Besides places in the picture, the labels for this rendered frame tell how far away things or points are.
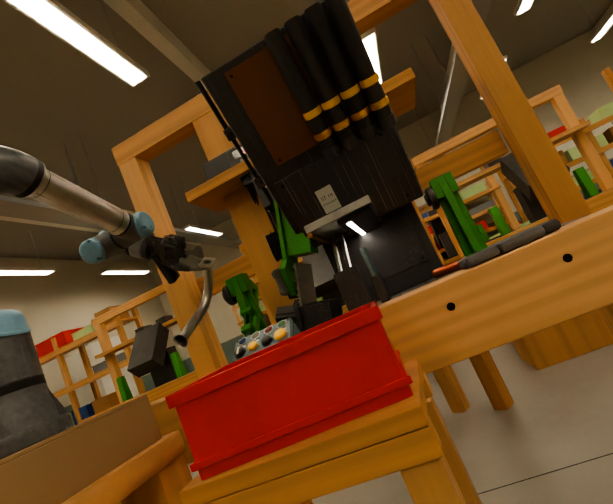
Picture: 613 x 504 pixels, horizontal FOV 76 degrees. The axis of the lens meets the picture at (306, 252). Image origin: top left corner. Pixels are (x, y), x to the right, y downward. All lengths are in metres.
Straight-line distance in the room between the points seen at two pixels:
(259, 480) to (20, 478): 0.29
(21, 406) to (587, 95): 12.47
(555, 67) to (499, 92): 11.15
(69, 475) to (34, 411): 0.13
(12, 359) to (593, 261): 0.98
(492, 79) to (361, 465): 1.32
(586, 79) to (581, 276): 11.96
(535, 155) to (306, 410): 1.18
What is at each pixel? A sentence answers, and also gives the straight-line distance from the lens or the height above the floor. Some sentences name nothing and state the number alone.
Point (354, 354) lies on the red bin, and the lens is 0.53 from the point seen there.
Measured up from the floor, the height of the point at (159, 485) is 0.79.
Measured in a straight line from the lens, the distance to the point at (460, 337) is 0.82.
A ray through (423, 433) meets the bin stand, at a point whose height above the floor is 0.77.
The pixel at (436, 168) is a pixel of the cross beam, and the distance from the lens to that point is 1.54.
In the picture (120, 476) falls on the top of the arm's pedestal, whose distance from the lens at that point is 0.71.
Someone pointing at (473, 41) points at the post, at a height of 1.56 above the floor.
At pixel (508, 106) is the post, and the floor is 1.31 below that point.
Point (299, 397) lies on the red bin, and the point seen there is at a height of 0.85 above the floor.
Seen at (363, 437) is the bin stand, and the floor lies 0.79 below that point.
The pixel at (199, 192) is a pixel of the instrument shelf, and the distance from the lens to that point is 1.52.
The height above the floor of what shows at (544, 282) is 0.83.
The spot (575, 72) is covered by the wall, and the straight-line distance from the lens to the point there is 12.75.
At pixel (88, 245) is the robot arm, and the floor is 1.38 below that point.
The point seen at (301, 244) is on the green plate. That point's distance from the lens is 1.09.
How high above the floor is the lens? 0.94
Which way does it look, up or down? 9 degrees up
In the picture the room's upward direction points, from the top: 24 degrees counter-clockwise
